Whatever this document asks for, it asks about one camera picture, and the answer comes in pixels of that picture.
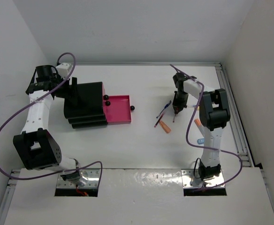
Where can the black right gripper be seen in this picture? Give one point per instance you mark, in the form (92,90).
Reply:
(177,105)

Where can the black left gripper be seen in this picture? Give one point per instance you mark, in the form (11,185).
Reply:
(72,92)

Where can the blue pen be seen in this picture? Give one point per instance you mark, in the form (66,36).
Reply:
(164,108)

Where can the dark red pen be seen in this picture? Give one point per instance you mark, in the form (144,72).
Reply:
(157,121)

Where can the black drawer cabinet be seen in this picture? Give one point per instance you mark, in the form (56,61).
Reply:
(90,112)

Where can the orange highlighter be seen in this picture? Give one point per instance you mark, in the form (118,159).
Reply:
(165,127)

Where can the pink bottom drawer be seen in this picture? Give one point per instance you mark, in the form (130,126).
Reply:
(119,111)

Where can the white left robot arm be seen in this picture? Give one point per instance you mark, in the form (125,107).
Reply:
(35,146)

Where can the orange highlighter near arm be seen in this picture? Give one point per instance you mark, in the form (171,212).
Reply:
(198,123)

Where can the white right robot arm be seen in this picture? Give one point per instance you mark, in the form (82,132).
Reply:
(214,114)

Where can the black top drawer knob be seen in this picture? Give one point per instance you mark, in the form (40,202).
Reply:
(105,96)

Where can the blue highlighter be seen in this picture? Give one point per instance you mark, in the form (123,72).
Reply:
(201,141)

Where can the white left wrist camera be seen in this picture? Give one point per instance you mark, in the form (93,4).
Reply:
(64,69)

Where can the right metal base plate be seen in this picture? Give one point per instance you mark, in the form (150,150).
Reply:
(191,180)

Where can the metal base plate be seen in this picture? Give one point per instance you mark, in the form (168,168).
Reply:
(191,180)
(83,179)

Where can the aluminium rail right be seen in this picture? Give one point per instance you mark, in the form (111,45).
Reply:
(239,135)

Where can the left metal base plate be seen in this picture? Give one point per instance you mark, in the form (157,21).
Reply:
(83,179)

